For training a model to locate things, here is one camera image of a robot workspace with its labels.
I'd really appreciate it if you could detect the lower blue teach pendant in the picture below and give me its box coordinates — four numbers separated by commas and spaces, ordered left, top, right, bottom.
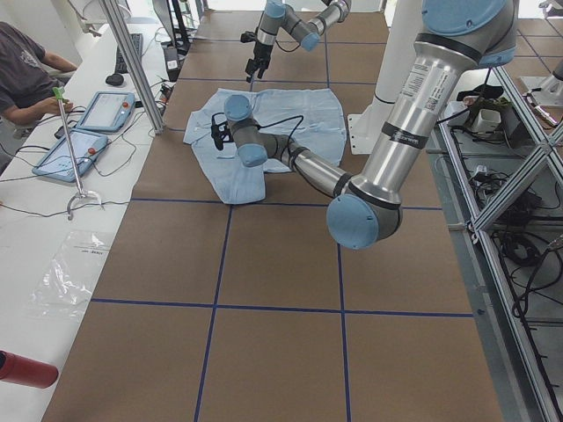
32, 129, 108, 183

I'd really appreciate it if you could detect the light blue button shirt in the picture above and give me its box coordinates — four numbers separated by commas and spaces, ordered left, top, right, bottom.
184, 89, 347, 205

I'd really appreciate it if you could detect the upper blue teach pendant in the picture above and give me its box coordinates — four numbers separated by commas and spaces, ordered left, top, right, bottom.
76, 91, 135, 133

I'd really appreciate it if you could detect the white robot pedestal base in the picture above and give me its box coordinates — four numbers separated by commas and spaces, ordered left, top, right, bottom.
347, 0, 428, 156

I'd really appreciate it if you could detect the clear plastic bag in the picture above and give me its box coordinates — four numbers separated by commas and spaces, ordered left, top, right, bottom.
26, 230, 115, 321

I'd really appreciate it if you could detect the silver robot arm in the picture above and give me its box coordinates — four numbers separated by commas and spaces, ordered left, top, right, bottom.
211, 1, 519, 250
240, 0, 352, 83

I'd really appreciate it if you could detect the black keyboard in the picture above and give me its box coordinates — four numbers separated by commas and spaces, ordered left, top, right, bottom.
113, 33, 145, 75

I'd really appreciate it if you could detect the aluminium frame post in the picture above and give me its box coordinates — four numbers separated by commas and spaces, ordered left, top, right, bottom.
99, 0, 164, 135

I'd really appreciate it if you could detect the black computer mouse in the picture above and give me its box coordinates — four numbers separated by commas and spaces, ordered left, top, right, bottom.
105, 73, 124, 87

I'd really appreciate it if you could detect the red cylindrical bottle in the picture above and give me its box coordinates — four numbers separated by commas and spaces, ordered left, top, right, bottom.
1, 351, 59, 389

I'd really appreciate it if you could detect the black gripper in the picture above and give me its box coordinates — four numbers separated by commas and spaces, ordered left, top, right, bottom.
211, 122, 233, 151
245, 42, 273, 82

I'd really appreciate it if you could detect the person in grey shirt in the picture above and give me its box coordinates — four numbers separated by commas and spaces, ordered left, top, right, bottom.
1, 22, 77, 126

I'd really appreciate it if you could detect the blue teach pendant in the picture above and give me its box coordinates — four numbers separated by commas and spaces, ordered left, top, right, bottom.
32, 129, 108, 183
76, 91, 135, 133

